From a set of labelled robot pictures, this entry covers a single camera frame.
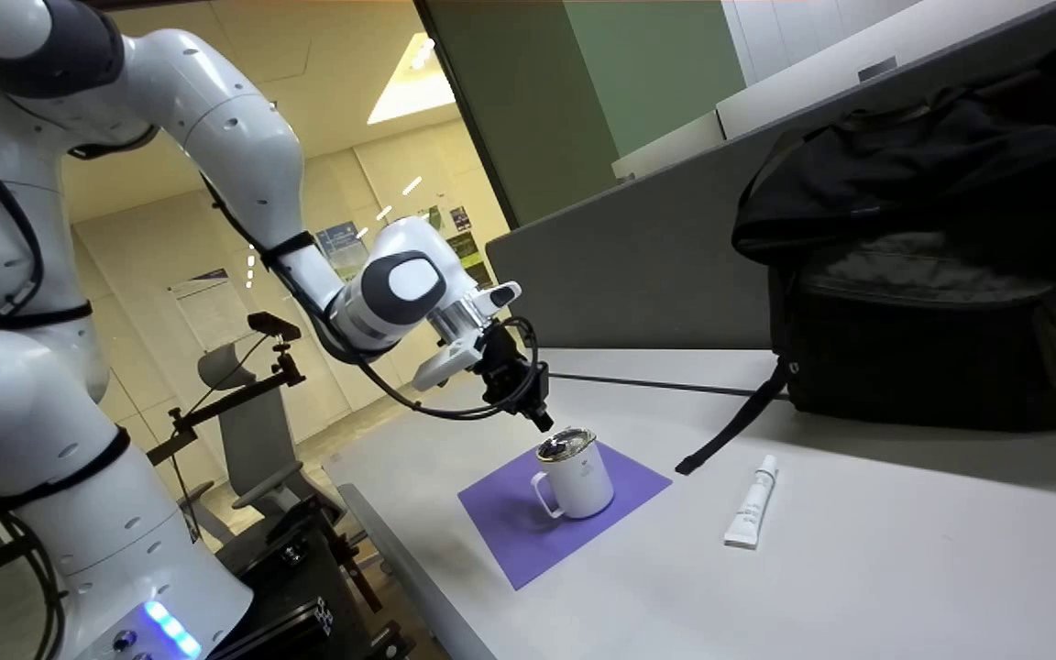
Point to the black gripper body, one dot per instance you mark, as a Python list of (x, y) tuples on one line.
[(509, 365)]

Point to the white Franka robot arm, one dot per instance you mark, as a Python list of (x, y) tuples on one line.
[(15, 406)]

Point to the white cup with slider lid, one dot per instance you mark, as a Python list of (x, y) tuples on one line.
[(576, 478)]

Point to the purple mat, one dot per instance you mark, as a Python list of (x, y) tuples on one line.
[(514, 525)]

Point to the grey partition panel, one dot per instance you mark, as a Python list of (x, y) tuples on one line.
[(624, 270)]

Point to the white tube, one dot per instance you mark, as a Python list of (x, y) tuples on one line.
[(753, 505)]

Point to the grey chair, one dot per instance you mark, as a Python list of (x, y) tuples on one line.
[(260, 435)]

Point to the square ceiling light panel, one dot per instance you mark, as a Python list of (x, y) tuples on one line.
[(416, 81)]

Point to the white ledge shelf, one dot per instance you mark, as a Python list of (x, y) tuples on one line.
[(797, 85)]

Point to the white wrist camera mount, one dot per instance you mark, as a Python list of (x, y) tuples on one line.
[(449, 365)]

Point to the green and black wall poster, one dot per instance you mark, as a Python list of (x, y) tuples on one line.
[(478, 266)]

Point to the small wall notice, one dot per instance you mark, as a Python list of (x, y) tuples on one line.
[(461, 216)]

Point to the blue and white wall poster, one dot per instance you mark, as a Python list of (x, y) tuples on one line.
[(340, 235)]

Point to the black camera on stand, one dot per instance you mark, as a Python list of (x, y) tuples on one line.
[(272, 327)]

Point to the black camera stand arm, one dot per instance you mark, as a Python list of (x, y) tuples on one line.
[(228, 406)]

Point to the black cart frame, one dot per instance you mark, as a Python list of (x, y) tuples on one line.
[(310, 587)]

